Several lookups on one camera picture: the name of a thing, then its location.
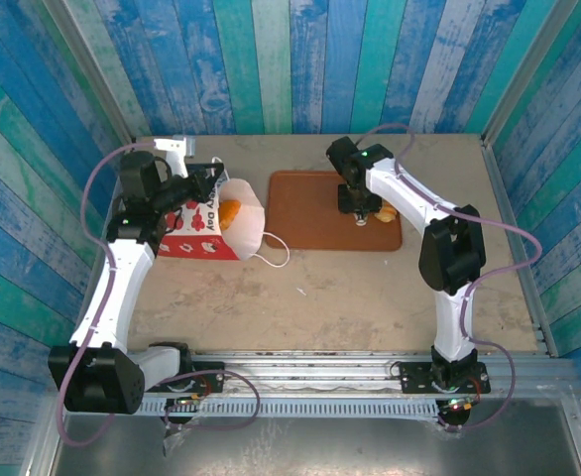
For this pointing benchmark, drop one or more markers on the golden fake croissant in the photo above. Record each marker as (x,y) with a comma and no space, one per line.
(385,214)
(230,214)

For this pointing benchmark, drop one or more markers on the white and red paper bag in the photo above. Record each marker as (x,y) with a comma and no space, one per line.
(243,233)

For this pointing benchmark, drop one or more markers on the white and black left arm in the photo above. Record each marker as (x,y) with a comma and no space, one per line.
(122,277)

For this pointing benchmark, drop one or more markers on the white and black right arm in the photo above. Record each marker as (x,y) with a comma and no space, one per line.
(404,193)

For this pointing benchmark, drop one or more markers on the brown plastic tray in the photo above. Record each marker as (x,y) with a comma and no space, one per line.
(300,213)

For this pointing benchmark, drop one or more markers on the small white paper scrap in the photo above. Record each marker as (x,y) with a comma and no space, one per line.
(301,291)

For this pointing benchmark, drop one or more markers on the controller board with LEDs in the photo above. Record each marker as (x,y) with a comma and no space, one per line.
(186,401)
(459,405)

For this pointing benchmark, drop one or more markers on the grey metal sheet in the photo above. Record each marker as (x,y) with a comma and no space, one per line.
(345,446)

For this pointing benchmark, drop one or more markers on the aluminium side rail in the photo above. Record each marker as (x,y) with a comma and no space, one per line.
(114,196)
(533,297)

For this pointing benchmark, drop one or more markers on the aluminium corner post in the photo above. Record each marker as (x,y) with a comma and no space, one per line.
(92,69)
(528,69)

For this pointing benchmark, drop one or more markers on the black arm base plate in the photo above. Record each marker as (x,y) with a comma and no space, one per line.
(417,379)
(213,382)

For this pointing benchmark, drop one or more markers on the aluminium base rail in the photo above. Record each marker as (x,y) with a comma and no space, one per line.
(310,369)

